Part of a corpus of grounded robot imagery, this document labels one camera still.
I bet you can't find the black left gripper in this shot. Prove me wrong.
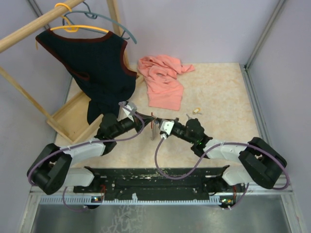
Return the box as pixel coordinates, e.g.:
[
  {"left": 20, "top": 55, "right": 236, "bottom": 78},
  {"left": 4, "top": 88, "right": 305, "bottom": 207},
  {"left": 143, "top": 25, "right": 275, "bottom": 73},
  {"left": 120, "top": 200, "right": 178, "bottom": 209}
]
[{"left": 111, "top": 112, "right": 155, "bottom": 139}]

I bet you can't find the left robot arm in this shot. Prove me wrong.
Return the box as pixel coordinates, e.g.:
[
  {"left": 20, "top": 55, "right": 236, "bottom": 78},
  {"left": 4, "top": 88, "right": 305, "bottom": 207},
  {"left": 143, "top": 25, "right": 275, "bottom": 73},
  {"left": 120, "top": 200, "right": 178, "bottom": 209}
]
[{"left": 27, "top": 113, "right": 154, "bottom": 195}]

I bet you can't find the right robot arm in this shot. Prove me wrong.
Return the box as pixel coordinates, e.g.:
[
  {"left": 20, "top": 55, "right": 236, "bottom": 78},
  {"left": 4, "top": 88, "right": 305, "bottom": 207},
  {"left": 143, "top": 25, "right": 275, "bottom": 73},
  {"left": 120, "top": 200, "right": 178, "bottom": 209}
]
[{"left": 155, "top": 117, "right": 290, "bottom": 192}]

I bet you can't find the yellow key tag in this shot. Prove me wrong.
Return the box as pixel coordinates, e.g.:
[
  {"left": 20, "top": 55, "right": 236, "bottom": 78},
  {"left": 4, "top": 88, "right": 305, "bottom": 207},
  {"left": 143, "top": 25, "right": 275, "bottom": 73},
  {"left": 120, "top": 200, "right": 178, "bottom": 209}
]
[{"left": 192, "top": 108, "right": 202, "bottom": 115}]

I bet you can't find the pink cloth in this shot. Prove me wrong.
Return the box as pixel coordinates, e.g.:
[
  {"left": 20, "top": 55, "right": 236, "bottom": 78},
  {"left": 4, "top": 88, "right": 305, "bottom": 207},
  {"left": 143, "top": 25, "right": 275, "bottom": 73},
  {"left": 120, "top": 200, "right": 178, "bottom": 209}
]
[{"left": 137, "top": 55, "right": 195, "bottom": 111}]

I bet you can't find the wooden clothes rack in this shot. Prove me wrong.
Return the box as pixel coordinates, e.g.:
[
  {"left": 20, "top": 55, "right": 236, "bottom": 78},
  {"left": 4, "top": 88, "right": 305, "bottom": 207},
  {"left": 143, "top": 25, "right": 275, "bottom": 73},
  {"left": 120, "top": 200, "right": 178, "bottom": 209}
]
[{"left": 0, "top": 0, "right": 144, "bottom": 146}]

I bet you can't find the dark navy vest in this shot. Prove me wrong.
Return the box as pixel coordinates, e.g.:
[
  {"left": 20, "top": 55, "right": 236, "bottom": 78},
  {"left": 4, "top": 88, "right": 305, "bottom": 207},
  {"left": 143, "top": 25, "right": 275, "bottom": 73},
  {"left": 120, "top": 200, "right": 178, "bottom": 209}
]
[{"left": 35, "top": 30, "right": 137, "bottom": 124}]

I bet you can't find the yellow clothes hanger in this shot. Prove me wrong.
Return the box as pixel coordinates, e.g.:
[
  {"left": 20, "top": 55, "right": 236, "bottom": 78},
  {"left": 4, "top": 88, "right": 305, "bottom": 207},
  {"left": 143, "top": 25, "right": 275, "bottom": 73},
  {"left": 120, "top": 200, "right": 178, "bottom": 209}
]
[{"left": 35, "top": 2, "right": 109, "bottom": 50}]

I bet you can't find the grey-blue clothes hanger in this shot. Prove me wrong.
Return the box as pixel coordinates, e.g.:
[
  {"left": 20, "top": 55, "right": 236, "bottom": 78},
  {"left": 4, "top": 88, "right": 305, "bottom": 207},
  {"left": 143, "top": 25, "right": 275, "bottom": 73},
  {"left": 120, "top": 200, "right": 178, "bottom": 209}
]
[{"left": 62, "top": 0, "right": 138, "bottom": 44}]

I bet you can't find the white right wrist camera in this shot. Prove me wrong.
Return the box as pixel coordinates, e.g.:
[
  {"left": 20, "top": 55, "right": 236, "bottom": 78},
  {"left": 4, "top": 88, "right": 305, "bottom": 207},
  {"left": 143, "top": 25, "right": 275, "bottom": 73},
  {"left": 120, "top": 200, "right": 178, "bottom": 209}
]
[{"left": 159, "top": 119, "right": 174, "bottom": 140}]

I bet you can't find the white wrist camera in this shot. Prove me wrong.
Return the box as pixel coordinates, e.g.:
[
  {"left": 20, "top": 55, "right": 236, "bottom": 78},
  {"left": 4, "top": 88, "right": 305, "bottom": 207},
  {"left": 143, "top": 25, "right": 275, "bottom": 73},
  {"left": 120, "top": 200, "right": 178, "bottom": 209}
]
[
  {"left": 159, "top": 119, "right": 174, "bottom": 140},
  {"left": 119, "top": 101, "right": 137, "bottom": 121}
]

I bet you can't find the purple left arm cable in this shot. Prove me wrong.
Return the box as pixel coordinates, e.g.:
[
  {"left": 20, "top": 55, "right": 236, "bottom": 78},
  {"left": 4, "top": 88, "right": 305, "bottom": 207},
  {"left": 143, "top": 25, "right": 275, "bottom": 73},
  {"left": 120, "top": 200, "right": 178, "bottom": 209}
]
[{"left": 28, "top": 101, "right": 146, "bottom": 212}]

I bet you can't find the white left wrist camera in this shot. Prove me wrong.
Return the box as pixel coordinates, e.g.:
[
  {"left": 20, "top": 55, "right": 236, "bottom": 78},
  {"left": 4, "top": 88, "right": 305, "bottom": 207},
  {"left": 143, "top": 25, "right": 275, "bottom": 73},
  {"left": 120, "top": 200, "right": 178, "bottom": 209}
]
[{"left": 119, "top": 101, "right": 137, "bottom": 121}]

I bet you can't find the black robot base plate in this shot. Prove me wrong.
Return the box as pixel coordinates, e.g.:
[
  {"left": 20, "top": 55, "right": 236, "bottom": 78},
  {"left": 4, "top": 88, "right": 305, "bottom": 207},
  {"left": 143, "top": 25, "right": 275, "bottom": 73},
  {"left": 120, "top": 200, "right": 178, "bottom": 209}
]
[{"left": 73, "top": 167, "right": 245, "bottom": 201}]

